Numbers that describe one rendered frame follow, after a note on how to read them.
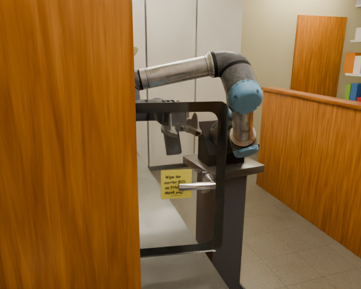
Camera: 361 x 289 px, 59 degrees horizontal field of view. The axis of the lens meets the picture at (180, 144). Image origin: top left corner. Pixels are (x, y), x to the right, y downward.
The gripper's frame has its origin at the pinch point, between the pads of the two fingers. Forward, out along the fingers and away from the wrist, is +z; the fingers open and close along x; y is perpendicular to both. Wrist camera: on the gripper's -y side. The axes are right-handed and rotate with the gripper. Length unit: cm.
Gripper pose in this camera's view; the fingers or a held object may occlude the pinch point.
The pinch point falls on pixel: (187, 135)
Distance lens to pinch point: 87.9
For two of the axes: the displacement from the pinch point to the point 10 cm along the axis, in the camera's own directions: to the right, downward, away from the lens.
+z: 3.1, 2.6, -9.1
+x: 9.5, -0.8, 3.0
